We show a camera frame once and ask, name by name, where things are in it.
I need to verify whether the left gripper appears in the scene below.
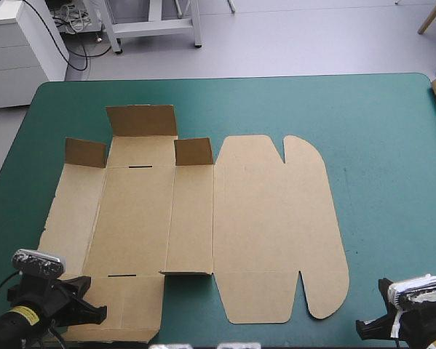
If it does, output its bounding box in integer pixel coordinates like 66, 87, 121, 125
6, 273, 108, 327

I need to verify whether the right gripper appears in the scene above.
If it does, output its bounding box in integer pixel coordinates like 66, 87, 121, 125
355, 277, 436, 343

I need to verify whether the brown cardboard box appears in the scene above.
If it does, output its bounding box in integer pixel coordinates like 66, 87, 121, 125
39, 104, 351, 345

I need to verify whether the white drawer cabinet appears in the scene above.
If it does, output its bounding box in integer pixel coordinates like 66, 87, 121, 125
0, 0, 70, 110

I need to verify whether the wooden chair leg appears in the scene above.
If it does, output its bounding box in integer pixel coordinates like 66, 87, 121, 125
417, 0, 436, 36

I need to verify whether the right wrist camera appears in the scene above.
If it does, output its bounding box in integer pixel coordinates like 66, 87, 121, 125
387, 273, 436, 310

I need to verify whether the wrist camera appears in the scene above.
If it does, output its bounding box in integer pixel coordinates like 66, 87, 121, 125
11, 248, 67, 281
387, 273, 436, 310

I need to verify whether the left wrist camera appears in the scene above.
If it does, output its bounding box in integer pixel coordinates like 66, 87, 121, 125
11, 248, 67, 281

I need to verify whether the black floor cable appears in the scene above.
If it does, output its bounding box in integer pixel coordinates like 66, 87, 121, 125
20, 0, 116, 72

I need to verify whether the white cable bundle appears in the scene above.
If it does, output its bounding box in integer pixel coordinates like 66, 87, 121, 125
51, 5, 95, 34

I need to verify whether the white metal table frame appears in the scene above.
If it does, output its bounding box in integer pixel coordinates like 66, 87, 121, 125
103, 0, 205, 56

